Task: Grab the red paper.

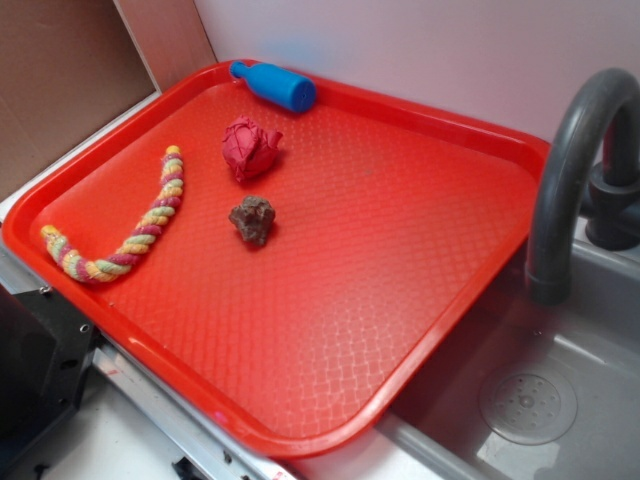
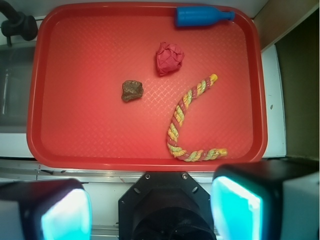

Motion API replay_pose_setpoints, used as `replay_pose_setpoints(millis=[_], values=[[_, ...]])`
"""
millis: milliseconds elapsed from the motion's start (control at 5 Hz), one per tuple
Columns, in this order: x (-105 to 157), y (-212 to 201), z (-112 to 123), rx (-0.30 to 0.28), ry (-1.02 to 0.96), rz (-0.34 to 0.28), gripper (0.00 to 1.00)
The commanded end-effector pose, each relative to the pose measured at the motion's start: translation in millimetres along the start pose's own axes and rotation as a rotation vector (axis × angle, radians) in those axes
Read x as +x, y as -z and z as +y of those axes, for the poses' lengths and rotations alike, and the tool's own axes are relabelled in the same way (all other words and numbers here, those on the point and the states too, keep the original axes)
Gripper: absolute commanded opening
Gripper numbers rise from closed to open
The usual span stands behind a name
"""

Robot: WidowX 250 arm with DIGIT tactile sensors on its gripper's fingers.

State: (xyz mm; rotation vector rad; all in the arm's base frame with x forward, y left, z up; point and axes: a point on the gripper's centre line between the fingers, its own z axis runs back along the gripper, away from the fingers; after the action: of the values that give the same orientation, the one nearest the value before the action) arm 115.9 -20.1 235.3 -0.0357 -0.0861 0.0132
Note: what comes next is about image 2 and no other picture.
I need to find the brown rock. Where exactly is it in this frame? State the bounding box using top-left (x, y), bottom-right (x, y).
top-left (121, 80), bottom-right (144, 102)

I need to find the black cable clamp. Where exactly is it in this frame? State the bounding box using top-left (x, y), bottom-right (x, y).
top-left (0, 0), bottom-right (38, 47)

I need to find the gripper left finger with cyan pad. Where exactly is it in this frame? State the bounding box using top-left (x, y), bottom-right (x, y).
top-left (0, 178), bottom-right (92, 240)

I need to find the red plastic tray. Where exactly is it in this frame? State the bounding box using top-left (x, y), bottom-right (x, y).
top-left (27, 2), bottom-right (267, 172)

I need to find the crumpled red paper ball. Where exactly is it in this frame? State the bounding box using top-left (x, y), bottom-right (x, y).
top-left (155, 42), bottom-right (185, 76)

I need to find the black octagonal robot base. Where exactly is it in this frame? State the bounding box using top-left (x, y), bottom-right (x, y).
top-left (118, 172), bottom-right (217, 240)

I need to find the blue plastic bottle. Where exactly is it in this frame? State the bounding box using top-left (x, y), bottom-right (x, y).
top-left (175, 6), bottom-right (236, 27)

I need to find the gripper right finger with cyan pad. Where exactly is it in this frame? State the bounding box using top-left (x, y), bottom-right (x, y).
top-left (210, 159), bottom-right (320, 240)

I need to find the multicolour twisted rope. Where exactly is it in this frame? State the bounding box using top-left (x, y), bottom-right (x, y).
top-left (166, 73), bottom-right (229, 163)

